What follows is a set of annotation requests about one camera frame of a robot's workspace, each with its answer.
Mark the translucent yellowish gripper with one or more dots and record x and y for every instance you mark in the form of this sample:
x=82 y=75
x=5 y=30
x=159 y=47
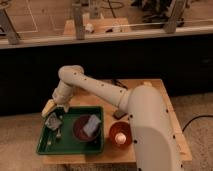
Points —
x=51 y=106

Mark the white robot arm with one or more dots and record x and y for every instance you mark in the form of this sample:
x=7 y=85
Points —
x=155 y=146

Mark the purple bowl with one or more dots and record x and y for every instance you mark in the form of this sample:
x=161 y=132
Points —
x=78 y=129

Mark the orange bowl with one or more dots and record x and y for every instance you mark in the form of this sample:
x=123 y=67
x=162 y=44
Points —
x=120 y=127

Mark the blue sponge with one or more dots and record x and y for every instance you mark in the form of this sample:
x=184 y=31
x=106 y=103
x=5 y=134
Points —
x=92 y=125

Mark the metal spoon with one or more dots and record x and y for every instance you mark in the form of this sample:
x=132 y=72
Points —
x=58 y=135

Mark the metal fork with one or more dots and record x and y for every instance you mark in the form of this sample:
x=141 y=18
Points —
x=47 y=140

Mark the green plastic tray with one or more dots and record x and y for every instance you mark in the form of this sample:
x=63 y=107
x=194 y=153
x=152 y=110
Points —
x=68 y=144

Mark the grey rectangular block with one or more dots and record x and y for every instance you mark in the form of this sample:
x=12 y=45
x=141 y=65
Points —
x=118 y=114

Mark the white egg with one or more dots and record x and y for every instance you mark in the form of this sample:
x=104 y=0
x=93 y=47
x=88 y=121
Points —
x=120 y=138

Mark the wooden background table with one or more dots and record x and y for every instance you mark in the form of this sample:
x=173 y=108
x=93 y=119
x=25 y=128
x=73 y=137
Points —
x=100 y=25

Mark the orange fruit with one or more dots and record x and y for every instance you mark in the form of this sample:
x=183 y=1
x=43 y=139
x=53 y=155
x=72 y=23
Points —
x=147 y=83

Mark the black handled tool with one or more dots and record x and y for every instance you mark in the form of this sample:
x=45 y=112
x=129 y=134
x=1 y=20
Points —
x=118 y=83

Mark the middle grey metal post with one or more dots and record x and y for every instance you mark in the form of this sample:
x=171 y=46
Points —
x=78 y=21

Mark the grey metal post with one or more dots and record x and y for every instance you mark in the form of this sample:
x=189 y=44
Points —
x=78 y=21
x=8 y=28
x=175 y=14

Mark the left grey metal post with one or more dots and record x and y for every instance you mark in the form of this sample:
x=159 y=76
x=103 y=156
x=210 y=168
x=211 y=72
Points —
x=8 y=28

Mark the right grey metal post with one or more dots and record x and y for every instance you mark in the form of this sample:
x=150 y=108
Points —
x=175 y=14

